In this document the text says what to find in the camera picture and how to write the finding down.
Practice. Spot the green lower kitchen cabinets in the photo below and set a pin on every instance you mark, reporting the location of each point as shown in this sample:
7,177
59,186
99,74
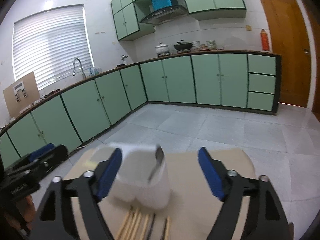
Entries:
239,80

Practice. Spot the chrome kitchen faucet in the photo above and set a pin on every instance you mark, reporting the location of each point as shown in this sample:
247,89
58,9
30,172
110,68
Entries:
80,67

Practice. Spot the black chopstick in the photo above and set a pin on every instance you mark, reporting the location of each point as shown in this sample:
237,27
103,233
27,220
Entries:
164,229
151,227

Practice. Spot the black range hood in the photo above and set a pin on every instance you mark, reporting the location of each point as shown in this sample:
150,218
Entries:
165,15

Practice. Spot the white window blind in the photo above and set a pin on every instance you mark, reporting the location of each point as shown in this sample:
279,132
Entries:
47,42

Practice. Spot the brown wooden door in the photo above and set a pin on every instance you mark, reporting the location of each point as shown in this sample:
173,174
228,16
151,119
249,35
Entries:
290,39

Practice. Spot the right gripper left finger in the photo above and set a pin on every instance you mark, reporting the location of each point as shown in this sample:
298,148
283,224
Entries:
55,218

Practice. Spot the white double utensil holder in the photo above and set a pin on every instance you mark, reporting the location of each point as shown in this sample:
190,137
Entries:
131,182

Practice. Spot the brown cardboard box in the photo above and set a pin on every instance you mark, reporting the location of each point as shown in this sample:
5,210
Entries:
21,94

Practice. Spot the black wok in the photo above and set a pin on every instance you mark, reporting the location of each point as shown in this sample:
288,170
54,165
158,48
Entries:
183,47

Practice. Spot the green upper wall cabinets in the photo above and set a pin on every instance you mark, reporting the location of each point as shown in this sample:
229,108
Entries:
127,14

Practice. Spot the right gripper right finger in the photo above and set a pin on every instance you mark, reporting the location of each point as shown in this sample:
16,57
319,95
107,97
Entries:
265,219

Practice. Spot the person's left hand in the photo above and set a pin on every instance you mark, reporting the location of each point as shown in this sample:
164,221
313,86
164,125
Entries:
27,209

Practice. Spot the red-tipped bamboo chopstick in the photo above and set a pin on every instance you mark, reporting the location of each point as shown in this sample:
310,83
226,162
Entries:
144,229
136,226
167,228
132,224

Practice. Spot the blue box on hood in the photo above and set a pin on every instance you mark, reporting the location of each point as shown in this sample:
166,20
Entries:
160,4

